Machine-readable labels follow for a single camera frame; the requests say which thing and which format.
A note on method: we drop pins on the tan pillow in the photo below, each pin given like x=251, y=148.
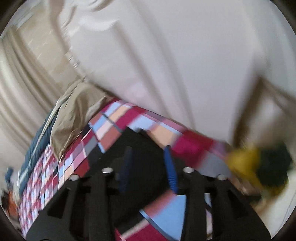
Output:
x=74, y=115

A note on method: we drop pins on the beige curtain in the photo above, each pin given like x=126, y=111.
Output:
x=20, y=92

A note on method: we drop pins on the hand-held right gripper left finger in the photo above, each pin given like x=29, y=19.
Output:
x=126, y=170

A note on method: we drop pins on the yellow object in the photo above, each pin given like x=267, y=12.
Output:
x=246, y=162

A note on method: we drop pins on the dark green object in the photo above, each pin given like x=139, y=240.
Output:
x=274, y=166

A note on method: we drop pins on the orange object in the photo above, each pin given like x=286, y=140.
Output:
x=10, y=204

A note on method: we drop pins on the black pants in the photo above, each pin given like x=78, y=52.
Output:
x=145, y=160

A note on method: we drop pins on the plaid bedsheet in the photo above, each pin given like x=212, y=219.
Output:
x=108, y=129

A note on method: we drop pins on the dark blue quilt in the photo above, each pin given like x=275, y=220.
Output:
x=38, y=148

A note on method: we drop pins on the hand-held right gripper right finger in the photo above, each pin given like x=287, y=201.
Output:
x=170, y=172

